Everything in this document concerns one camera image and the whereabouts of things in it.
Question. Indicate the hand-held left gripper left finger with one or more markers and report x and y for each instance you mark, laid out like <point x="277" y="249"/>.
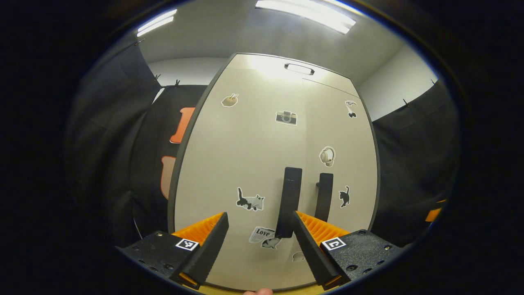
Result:
<point x="206" y="250"/>

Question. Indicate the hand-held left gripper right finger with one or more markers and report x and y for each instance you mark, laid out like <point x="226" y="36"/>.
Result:
<point x="313" y="254"/>

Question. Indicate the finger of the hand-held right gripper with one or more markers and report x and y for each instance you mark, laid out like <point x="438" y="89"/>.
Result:
<point x="434" y="213"/>

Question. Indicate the white cabinet door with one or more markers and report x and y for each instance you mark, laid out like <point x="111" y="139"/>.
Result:
<point x="233" y="155"/>
<point x="356" y="139"/>

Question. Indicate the white cabinet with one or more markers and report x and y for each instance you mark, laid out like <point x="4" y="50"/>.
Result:
<point x="170" y="217"/>

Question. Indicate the white cabinet drawer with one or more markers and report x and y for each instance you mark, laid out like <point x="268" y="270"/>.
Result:
<point x="262" y="65"/>

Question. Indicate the ceiling light panel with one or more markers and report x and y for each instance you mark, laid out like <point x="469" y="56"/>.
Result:
<point x="157" y="22"/>
<point x="307" y="14"/>

